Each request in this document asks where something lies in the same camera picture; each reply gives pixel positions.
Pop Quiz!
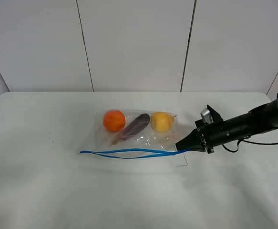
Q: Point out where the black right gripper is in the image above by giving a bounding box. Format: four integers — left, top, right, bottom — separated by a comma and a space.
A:
175, 105, 229, 154

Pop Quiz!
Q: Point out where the clear zip bag blue seal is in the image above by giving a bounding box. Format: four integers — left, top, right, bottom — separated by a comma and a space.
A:
80, 110, 184, 159

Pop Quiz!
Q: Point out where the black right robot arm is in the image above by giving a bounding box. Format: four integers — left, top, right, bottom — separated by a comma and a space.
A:
175, 93, 278, 154

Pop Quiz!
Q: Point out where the purple eggplant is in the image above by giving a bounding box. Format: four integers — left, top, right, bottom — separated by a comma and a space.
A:
112, 113, 151, 145

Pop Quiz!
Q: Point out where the orange fruit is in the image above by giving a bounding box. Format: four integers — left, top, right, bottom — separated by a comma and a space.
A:
103, 110, 126, 133

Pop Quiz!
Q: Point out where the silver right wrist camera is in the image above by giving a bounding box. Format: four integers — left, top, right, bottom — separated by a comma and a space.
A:
200, 108, 214, 124

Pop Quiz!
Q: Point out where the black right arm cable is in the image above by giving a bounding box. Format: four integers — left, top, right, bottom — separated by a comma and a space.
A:
222, 87, 278, 153

